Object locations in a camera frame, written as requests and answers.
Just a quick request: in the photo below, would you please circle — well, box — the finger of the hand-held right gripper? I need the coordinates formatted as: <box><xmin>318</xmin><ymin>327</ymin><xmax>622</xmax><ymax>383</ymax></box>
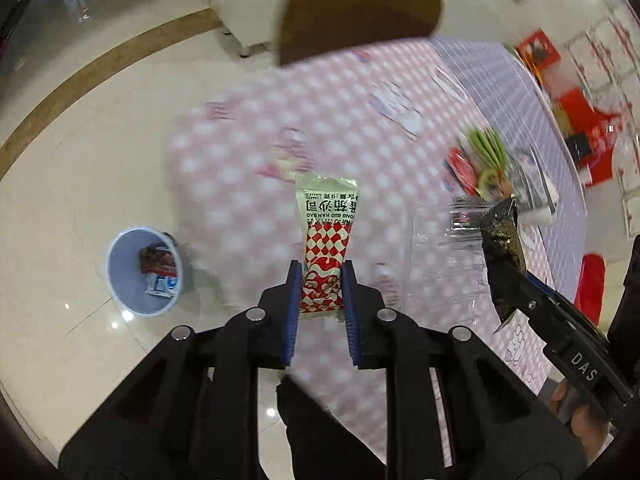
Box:
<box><xmin>522</xmin><ymin>271</ymin><xmax>581</xmax><ymax>328</ymax></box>
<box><xmin>487</xmin><ymin>259</ymin><xmax>566</xmax><ymax>348</ymax></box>

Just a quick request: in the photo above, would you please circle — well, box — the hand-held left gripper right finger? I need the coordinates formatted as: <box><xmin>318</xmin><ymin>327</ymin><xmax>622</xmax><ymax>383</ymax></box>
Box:
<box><xmin>341</xmin><ymin>260</ymin><xmax>588</xmax><ymax>480</ymax></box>

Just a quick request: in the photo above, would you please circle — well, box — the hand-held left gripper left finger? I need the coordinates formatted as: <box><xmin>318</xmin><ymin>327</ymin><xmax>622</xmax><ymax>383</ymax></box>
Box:
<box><xmin>59</xmin><ymin>260</ymin><xmax>303</xmax><ymax>480</ymax></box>

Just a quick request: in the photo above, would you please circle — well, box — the dark speckled snack packet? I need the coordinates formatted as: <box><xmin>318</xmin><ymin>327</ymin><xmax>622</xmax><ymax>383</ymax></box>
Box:
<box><xmin>479</xmin><ymin>197</ymin><xmax>527</xmax><ymax>335</ymax></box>

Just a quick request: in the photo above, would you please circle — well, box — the red white sauce packet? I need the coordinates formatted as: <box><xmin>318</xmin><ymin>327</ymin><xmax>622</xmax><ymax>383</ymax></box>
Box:
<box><xmin>294</xmin><ymin>173</ymin><xmax>360</xmax><ymax>322</ymax></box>

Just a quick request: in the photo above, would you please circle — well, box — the blue plastic bin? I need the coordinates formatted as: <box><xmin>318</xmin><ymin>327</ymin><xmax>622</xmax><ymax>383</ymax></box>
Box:
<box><xmin>106</xmin><ymin>228</ymin><xmax>187</xmax><ymax>317</ymax></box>

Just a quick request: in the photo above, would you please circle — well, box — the person's right hand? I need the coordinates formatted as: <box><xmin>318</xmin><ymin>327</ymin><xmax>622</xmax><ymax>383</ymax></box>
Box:
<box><xmin>549</xmin><ymin>380</ymin><xmax>612</xmax><ymax>441</ymax></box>

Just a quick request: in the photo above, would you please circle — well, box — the red plastic stool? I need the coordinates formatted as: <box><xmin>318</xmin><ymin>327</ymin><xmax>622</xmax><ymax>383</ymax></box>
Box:
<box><xmin>574</xmin><ymin>254</ymin><xmax>607</xmax><ymax>322</ymax></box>

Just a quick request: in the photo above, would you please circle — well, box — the silver foil wrapper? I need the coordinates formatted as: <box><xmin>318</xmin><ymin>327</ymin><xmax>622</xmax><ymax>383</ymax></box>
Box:
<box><xmin>449</xmin><ymin>196</ymin><xmax>490</xmax><ymax>242</ymax></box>

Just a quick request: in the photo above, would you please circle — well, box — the person's dark trouser leg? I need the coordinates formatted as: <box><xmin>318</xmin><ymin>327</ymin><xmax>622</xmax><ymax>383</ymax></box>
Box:
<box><xmin>276</xmin><ymin>374</ymin><xmax>396</xmax><ymax>480</ymax></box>

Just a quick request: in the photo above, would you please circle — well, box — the silver black packet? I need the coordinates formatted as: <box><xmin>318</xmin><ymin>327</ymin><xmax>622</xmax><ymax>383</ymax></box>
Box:
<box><xmin>504</xmin><ymin>151</ymin><xmax>557</xmax><ymax>211</ymax></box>

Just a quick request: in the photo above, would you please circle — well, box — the blue white wrapper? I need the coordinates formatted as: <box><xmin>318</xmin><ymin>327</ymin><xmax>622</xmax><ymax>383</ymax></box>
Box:
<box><xmin>146</xmin><ymin>272</ymin><xmax>180</xmax><ymax>296</ymax></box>

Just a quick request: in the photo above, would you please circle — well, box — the red flat packet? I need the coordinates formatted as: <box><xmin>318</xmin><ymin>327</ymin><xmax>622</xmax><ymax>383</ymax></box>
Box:
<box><xmin>446</xmin><ymin>147</ymin><xmax>482</xmax><ymax>195</ymax></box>

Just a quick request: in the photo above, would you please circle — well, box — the brown snack wrapper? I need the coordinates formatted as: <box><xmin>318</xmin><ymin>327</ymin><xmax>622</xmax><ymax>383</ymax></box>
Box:
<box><xmin>139</xmin><ymin>245</ymin><xmax>177</xmax><ymax>274</ymax></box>

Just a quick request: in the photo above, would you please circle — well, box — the clear plastic bottle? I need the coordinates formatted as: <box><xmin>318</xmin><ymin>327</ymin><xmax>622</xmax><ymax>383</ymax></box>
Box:
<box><xmin>607</xmin><ymin>127</ymin><xmax>640</xmax><ymax>238</ymax></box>

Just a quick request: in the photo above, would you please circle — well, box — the green striped packet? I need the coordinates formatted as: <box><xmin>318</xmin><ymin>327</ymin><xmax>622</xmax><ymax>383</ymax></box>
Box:
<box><xmin>464</xmin><ymin>126</ymin><xmax>508</xmax><ymax>168</ymax></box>

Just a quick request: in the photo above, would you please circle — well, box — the pink checked tablecloth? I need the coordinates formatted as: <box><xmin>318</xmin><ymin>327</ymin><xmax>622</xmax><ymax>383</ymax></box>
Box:
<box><xmin>165</xmin><ymin>40</ymin><xmax>556</xmax><ymax>401</ymax></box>

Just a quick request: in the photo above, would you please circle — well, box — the red paper bag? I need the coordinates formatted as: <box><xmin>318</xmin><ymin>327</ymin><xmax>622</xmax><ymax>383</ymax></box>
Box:
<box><xmin>554</xmin><ymin>86</ymin><xmax>621</xmax><ymax>188</ymax></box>

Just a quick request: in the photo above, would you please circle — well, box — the purple grid tablecloth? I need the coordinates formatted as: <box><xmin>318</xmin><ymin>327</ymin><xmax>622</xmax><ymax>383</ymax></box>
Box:
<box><xmin>429</xmin><ymin>36</ymin><xmax>588</xmax><ymax>283</ymax></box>

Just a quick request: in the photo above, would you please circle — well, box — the red gift box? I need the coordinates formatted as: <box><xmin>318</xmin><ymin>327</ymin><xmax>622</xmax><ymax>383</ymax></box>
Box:
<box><xmin>516</xmin><ymin>29</ymin><xmax>559</xmax><ymax>72</ymax></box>

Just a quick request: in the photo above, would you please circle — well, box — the brown wooden chair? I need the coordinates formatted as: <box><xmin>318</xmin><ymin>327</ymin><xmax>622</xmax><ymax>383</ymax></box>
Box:
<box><xmin>276</xmin><ymin>0</ymin><xmax>444</xmax><ymax>67</ymax></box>

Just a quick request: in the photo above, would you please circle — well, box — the white sideboard cabinet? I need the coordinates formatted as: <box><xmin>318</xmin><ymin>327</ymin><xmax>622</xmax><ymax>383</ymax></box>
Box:
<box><xmin>210</xmin><ymin>0</ymin><xmax>407</xmax><ymax>58</ymax></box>

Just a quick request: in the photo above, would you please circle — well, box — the group of wall certificates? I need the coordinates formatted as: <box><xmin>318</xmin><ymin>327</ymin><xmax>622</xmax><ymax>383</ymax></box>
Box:
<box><xmin>550</xmin><ymin>0</ymin><xmax>640</xmax><ymax>126</ymax></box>

